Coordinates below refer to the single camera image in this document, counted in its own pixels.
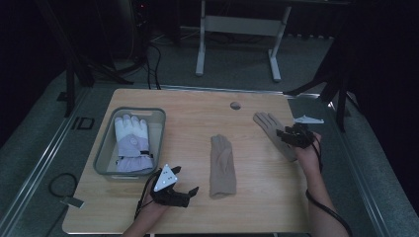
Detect dark computer tower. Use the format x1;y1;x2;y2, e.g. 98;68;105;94
129;0;153;67

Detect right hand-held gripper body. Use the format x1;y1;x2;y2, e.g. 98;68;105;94
285;115;325;149

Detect metal floor rail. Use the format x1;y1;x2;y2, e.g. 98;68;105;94
327;98;394;237
0;88;91;236

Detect beige glove with button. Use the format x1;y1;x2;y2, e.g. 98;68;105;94
252;112;299;163

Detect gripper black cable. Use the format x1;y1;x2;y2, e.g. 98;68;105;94
133;169;163;220
304;132;354;237

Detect small grey flat tag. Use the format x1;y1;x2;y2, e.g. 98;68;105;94
59;196;86;209

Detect grey plastic bin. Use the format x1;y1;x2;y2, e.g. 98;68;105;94
93;107;167;183

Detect white desk frame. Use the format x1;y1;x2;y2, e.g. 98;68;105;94
195;0;293;83

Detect person's left hand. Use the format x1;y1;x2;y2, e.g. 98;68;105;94
141;194;171;220

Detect person's right hand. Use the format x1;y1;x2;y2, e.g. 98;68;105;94
293;132;323;176

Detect plain beige glove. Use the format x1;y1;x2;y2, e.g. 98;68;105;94
209;133;238;199

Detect black cable loop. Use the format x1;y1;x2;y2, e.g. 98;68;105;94
48;172;79;198

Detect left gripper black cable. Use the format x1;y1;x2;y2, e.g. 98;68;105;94
133;169;163;220

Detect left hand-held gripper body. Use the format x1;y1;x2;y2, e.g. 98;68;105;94
150;163;191;208

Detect purple and white ski glove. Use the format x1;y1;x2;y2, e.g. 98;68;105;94
114;114;155;174

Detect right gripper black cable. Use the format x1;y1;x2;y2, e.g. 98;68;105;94
304;132;354;237

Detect black tripod stand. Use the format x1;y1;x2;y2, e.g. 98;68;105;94
34;0;134;119
284;33;353;133

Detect black floor cables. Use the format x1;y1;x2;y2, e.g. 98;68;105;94
143;41;163;91

